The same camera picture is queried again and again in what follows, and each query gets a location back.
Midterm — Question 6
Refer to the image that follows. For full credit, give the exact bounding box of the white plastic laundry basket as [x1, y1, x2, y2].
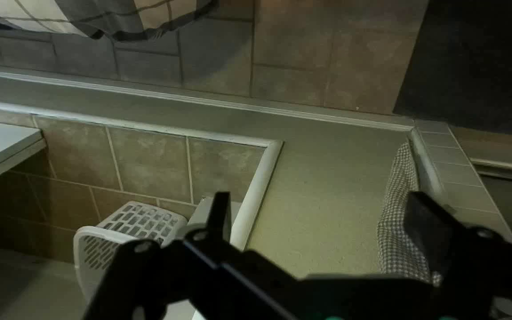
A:
[72, 199, 189, 303]

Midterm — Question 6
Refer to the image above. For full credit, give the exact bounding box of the blue white plaid bed blanket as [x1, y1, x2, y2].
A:
[0, 0, 220, 43]

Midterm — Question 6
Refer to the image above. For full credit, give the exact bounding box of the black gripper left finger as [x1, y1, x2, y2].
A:
[205, 191, 236, 246]

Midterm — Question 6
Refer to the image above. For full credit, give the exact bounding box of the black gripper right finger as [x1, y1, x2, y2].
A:
[404, 191, 470, 281]

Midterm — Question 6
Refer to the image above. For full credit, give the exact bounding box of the white mesh hamper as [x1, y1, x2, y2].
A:
[376, 139, 444, 288]

